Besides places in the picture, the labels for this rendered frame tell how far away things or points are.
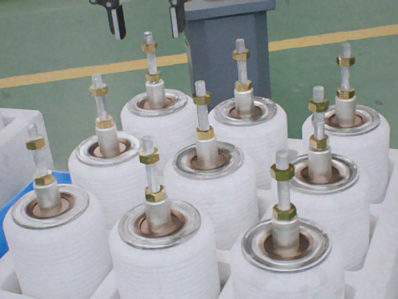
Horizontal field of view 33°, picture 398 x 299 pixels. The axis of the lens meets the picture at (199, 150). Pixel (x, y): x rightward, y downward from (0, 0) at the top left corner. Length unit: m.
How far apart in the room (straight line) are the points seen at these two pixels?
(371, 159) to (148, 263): 0.29
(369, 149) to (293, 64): 0.88
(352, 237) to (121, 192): 0.25
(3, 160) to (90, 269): 0.37
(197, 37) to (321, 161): 0.47
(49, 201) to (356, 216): 0.29
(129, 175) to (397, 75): 0.92
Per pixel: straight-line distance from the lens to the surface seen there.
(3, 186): 1.01
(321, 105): 0.63
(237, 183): 0.68
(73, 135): 1.39
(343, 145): 0.74
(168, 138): 0.82
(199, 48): 1.08
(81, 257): 0.66
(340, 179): 0.66
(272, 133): 0.78
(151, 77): 0.83
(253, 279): 0.56
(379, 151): 0.76
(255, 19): 1.06
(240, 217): 0.70
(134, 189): 0.74
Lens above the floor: 0.60
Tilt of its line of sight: 28 degrees down
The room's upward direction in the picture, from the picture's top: 7 degrees counter-clockwise
